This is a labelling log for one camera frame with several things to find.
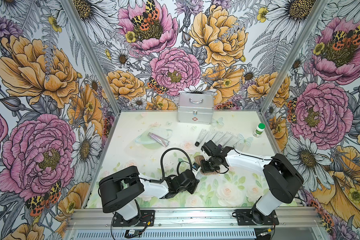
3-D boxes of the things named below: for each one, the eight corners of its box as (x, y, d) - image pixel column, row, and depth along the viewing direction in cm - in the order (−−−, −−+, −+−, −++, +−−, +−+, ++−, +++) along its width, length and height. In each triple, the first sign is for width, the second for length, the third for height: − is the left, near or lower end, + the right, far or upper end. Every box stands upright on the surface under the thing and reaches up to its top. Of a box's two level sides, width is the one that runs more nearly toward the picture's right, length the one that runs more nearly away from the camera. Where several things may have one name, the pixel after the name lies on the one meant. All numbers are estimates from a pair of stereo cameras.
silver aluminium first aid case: (178, 124, 116) (177, 109, 104) (179, 107, 128) (178, 92, 116) (212, 124, 116) (216, 109, 104) (210, 107, 128) (212, 92, 116)
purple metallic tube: (146, 137, 108) (145, 135, 106) (150, 133, 111) (149, 131, 109) (166, 148, 103) (166, 146, 101) (170, 143, 105) (169, 141, 103)
